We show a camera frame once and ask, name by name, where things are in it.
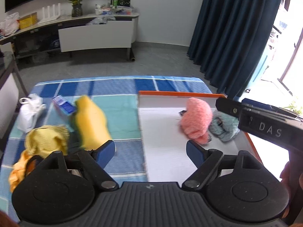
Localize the light blue fluffy slipper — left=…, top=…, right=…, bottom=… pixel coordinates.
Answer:
left=209, top=110, right=240, bottom=142

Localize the yellow green sponge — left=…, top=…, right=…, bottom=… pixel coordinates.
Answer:
left=71, top=95, right=112, bottom=151

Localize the pink fluffy slipper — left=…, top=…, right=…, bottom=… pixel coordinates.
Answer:
left=180, top=97, right=213, bottom=145

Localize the yellow striped towel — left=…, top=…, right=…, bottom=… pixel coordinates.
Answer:
left=24, top=125, right=70, bottom=158

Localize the blue tissue pack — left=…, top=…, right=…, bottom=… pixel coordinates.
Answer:
left=52, top=95, right=77, bottom=116

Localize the orange yellow cloth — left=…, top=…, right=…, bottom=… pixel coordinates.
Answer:
left=8, top=150, right=35, bottom=193

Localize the white face mask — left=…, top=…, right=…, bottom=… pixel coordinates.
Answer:
left=17, top=93, right=46, bottom=133

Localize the right human hand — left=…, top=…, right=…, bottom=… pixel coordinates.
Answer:
left=280, top=162, right=292, bottom=218

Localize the orange white shoebox lid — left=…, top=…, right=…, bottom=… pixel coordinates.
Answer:
left=137, top=90, right=264, bottom=183

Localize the blue checkered tablecloth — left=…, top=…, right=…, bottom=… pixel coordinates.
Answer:
left=0, top=75, right=214, bottom=222

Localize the dark blue curtain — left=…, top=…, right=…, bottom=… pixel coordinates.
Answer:
left=187, top=0, right=281, bottom=99

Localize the round dark coffee table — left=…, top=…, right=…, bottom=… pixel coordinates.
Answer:
left=0, top=51, right=28, bottom=156

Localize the white tv cabinet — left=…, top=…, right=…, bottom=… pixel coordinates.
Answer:
left=1, top=12, right=139, bottom=61

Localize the white wifi router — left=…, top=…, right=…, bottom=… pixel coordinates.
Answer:
left=38, top=3, right=61, bottom=24

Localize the yellow box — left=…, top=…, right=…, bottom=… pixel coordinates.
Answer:
left=19, top=12, right=37, bottom=30

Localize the white plastic bag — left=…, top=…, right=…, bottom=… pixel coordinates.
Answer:
left=1, top=12, right=20, bottom=36

